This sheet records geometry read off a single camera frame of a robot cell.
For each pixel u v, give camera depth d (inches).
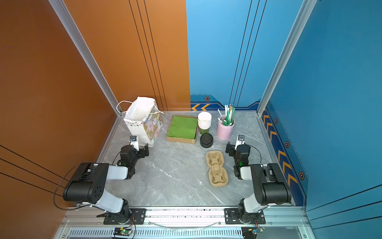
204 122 37.1
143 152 33.5
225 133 39.2
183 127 41.4
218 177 33.3
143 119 31.9
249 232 27.7
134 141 31.9
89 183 18.2
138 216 29.1
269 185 18.0
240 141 31.5
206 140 37.8
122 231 27.9
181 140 39.1
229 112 36.2
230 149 33.6
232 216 28.5
